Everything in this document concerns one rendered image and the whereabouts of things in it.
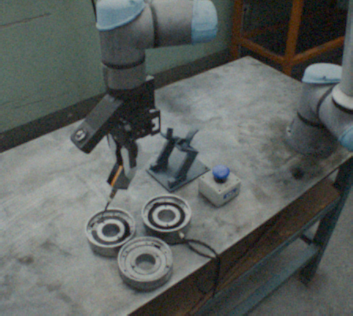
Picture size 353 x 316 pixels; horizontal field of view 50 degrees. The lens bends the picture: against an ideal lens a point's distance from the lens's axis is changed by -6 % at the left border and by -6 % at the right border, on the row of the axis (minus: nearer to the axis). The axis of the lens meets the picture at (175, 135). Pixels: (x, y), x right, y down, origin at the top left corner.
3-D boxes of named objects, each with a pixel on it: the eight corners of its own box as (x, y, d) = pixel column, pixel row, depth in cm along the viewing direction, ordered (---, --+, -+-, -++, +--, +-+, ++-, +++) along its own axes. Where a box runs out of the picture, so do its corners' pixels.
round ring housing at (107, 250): (79, 250, 79) (76, 239, 77) (99, 215, 87) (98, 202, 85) (126, 264, 77) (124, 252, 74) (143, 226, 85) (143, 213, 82)
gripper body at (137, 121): (161, 135, 76) (161, 80, 68) (124, 154, 71) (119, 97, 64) (139, 117, 81) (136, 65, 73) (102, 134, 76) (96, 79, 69)
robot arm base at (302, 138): (305, 119, 118) (312, 91, 112) (346, 143, 108) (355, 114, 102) (274, 137, 110) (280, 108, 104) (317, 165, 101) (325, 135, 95)
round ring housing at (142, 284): (154, 302, 70) (154, 290, 68) (109, 276, 74) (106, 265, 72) (182, 262, 77) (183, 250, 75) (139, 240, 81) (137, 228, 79)
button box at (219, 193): (217, 207, 89) (220, 192, 86) (198, 191, 94) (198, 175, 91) (243, 191, 93) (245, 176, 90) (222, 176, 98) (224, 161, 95)
